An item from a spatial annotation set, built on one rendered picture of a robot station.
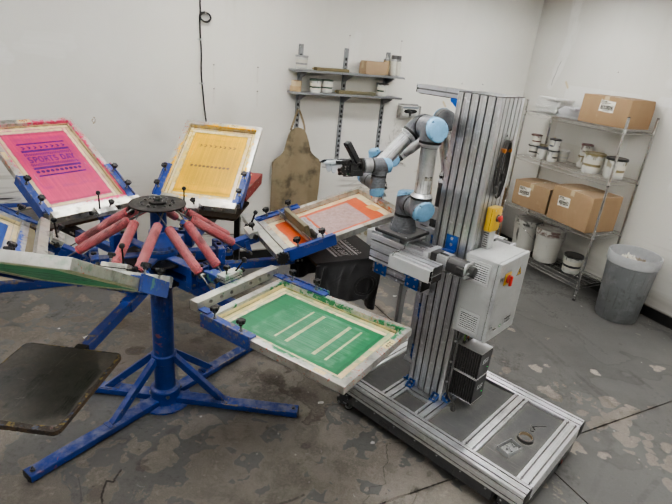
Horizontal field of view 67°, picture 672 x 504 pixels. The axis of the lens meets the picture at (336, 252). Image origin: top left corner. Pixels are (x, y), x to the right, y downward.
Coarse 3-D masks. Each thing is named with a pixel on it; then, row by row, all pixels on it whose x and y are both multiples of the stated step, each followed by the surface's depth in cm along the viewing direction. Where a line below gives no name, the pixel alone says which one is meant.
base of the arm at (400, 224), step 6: (396, 216) 281; (402, 216) 278; (408, 216) 278; (390, 222) 288; (396, 222) 280; (402, 222) 279; (408, 222) 279; (414, 222) 282; (390, 228) 284; (396, 228) 280; (402, 228) 280; (408, 228) 279; (414, 228) 282
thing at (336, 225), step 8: (368, 208) 333; (344, 216) 328; (352, 216) 326; (360, 216) 324; (368, 216) 322; (376, 216) 321; (320, 224) 323; (328, 224) 321; (336, 224) 319; (344, 224) 318; (352, 224) 316; (296, 232) 318; (328, 232) 311; (336, 232) 310; (304, 240) 307
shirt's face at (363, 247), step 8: (352, 240) 350; (360, 240) 352; (360, 248) 338; (368, 248) 339; (312, 256) 317; (320, 256) 319; (328, 256) 320; (344, 256) 322; (352, 256) 323; (360, 256) 325; (368, 256) 326
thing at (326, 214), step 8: (352, 200) 349; (360, 200) 346; (328, 208) 343; (336, 208) 341; (344, 208) 339; (352, 208) 337; (360, 208) 335; (304, 216) 338; (312, 216) 336; (320, 216) 334; (328, 216) 332; (336, 216) 330; (280, 224) 332; (288, 224) 331; (288, 232) 320
